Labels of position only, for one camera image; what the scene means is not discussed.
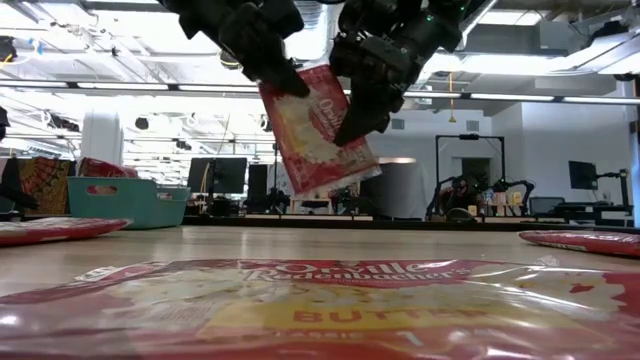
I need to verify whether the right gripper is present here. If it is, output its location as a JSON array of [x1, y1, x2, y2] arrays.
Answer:
[[329, 32, 426, 148]]

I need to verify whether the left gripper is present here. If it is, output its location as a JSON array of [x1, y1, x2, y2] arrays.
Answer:
[[157, 0, 311, 99]]

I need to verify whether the black monitor on arm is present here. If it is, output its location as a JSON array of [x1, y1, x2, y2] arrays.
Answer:
[[568, 160, 600, 191]]

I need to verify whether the black ceiling device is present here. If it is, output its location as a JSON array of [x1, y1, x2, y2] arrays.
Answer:
[[218, 49, 244, 70]]

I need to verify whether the grey partition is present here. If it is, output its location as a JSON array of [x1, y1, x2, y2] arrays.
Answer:
[[367, 158, 429, 220]]

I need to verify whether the small wooden table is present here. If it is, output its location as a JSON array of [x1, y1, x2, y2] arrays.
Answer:
[[288, 196, 334, 216]]

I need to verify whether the sitting person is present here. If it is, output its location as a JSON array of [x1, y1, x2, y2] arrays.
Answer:
[[447, 178, 476, 221]]

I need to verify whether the black speaker panel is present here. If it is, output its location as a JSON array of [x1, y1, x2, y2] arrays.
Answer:
[[248, 163, 269, 214]]

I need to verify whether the black monitor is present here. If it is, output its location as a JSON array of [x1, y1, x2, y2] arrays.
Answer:
[[187, 157, 249, 195]]

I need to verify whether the white pillar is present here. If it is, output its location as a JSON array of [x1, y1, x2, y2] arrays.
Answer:
[[79, 109, 125, 166]]

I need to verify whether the teal plastic basket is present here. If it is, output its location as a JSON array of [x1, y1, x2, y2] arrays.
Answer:
[[67, 176, 193, 231]]

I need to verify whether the black desk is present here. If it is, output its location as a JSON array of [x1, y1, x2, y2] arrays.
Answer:
[[553, 201, 635, 227]]

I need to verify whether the colourful tapestry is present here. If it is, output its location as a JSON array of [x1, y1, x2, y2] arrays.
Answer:
[[18, 157, 71, 216]]

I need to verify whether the silver ventilation duct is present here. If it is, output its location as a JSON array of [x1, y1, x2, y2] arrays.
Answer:
[[284, 0, 346, 66]]

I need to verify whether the black frame stand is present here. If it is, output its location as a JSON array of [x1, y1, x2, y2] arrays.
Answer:
[[434, 133, 506, 221]]

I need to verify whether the black table frame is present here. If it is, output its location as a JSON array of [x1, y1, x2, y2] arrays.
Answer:
[[0, 212, 640, 234]]

